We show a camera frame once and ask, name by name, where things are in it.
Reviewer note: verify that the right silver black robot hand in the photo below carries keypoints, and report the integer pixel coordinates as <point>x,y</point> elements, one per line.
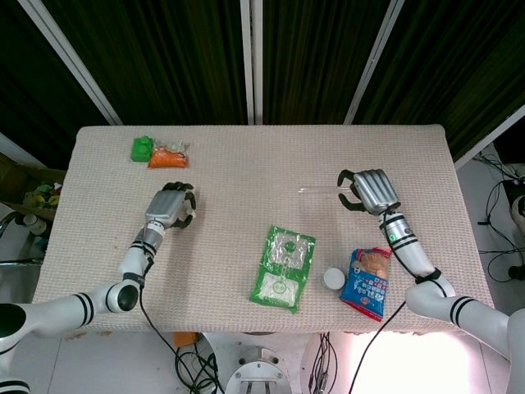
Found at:
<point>375,191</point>

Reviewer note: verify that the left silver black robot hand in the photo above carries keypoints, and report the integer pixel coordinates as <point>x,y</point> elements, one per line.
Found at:
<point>164,207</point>

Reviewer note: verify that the transparent test tube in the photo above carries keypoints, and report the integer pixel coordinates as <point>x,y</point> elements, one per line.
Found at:
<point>320,189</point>

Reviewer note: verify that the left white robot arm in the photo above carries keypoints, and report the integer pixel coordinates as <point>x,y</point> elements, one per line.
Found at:
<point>61,310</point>

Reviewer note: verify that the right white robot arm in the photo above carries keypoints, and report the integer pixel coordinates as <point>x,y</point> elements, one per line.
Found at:
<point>414,250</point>

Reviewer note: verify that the orange granule bag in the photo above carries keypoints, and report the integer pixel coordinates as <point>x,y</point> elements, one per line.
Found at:
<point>168,160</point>

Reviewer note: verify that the green toy block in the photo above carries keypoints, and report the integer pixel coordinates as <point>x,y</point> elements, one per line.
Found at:
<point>141,149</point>

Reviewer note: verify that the pink waffle tablecloth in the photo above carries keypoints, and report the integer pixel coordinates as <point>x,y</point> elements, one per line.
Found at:
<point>229,246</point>

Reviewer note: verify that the blue snack bag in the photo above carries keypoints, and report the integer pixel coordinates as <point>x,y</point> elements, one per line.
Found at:
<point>365,287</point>

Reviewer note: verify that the small white round cap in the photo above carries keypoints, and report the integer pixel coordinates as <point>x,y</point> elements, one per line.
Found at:
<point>333,278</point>

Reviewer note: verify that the cardboard box with toys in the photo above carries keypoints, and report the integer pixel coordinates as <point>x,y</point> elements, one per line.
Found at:
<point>37,197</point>

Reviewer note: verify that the small white bottle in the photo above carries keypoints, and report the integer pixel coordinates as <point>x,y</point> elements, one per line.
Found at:
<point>35,223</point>

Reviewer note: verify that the orange box under table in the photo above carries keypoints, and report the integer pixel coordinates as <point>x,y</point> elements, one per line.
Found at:
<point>184,339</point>

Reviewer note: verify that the green plastic bag white granules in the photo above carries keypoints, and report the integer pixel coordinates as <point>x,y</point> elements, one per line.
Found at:
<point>279,287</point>

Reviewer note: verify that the white robot torso base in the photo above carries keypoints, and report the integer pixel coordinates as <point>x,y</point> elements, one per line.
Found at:
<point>258,371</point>

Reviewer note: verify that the white partition post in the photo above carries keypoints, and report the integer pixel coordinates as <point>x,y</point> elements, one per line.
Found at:
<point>488,137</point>
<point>69,57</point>
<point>371,65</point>
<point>251,61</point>

